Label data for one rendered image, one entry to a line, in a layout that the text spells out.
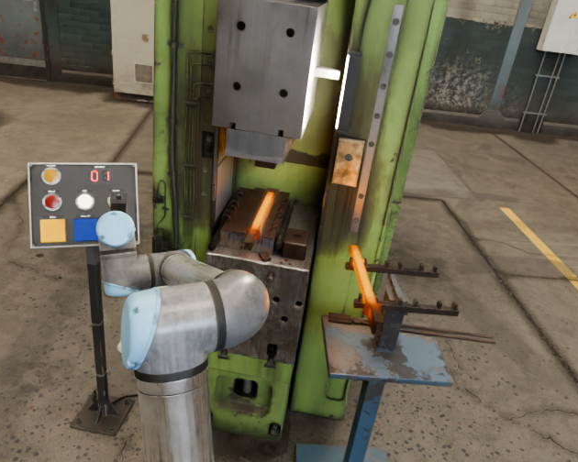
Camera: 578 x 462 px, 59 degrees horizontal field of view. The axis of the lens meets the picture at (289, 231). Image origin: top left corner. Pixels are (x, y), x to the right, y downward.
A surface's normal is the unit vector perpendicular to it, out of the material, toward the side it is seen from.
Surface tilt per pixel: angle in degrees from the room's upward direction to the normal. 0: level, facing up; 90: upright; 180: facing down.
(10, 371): 0
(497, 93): 90
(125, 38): 90
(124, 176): 60
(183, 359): 66
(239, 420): 90
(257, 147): 90
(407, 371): 0
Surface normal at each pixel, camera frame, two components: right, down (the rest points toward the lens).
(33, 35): 0.04, 0.47
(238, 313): 0.60, -0.11
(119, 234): 0.30, -0.11
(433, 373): 0.11, -0.88
